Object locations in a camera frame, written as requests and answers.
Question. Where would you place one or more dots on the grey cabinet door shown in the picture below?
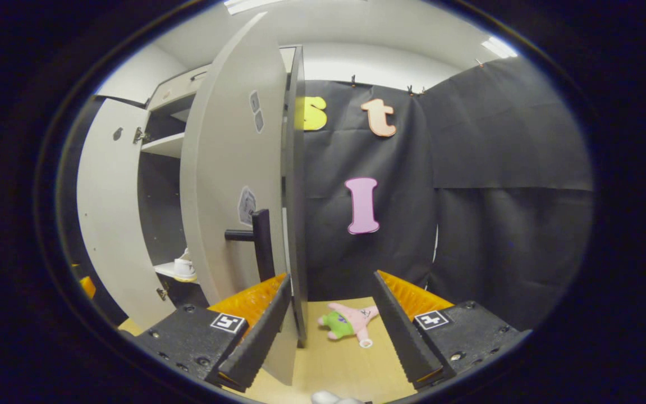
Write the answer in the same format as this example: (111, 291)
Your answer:
(109, 213)
(227, 168)

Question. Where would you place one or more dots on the white canvas shoe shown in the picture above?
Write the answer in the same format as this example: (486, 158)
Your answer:
(184, 269)

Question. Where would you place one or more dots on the grey cabinet shelf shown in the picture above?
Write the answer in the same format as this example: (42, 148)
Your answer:
(165, 146)
(168, 271)

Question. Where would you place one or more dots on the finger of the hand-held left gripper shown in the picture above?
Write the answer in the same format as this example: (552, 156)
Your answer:
(88, 287)

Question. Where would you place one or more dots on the beige cabinet drawer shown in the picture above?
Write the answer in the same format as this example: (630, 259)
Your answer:
(174, 90)

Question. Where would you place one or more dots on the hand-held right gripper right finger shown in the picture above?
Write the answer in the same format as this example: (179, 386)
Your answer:
(407, 336)

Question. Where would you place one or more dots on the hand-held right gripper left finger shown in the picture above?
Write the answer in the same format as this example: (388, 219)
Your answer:
(255, 342)

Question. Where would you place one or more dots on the metal door hinge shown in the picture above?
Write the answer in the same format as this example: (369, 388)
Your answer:
(140, 134)
(161, 293)

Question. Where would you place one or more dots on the grey shoe cabinet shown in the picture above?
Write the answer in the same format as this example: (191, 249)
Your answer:
(157, 213)

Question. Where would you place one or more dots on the pink green plush toy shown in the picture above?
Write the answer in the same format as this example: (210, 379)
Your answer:
(351, 320)

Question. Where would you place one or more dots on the ceiling light panel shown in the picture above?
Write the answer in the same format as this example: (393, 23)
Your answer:
(499, 47)
(244, 5)

